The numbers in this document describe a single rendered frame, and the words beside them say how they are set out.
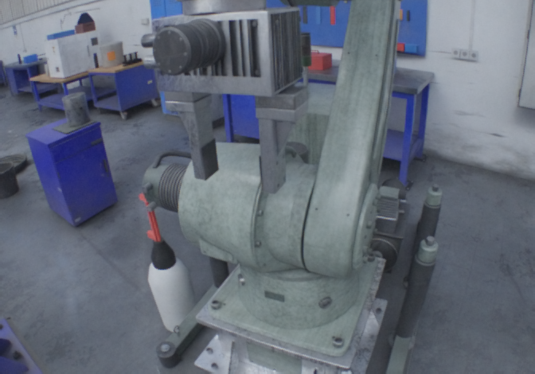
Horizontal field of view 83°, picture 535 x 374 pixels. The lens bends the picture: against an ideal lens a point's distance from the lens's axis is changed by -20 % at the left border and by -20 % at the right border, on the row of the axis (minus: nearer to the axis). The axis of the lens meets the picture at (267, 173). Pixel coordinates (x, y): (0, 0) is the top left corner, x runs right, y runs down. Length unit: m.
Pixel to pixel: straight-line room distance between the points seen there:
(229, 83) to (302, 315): 0.74
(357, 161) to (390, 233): 0.91
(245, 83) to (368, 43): 0.45
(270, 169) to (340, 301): 0.61
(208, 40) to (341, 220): 0.46
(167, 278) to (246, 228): 0.95
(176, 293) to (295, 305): 0.82
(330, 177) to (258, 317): 0.55
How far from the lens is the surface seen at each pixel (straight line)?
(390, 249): 1.67
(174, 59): 0.51
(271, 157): 0.63
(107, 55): 5.69
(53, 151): 2.79
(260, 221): 0.84
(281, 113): 0.59
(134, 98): 5.55
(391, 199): 1.61
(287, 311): 1.11
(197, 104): 0.68
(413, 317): 1.37
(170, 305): 1.83
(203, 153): 0.71
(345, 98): 0.87
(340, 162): 0.81
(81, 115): 2.93
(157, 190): 1.08
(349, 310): 1.20
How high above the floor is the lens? 1.52
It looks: 27 degrees down
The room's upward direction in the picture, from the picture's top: 3 degrees counter-clockwise
